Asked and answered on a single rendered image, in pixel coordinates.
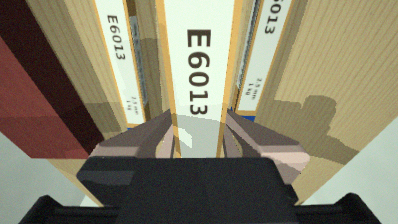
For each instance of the tan cardboard pack with blue bands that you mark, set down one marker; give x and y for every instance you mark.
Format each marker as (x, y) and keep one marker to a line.
(118, 24)

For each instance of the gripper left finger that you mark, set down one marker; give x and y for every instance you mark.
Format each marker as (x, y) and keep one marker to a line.
(142, 140)

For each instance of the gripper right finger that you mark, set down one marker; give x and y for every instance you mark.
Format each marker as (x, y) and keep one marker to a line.
(256, 140)

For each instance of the dark red low platform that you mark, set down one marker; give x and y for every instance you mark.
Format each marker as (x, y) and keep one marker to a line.
(40, 110)

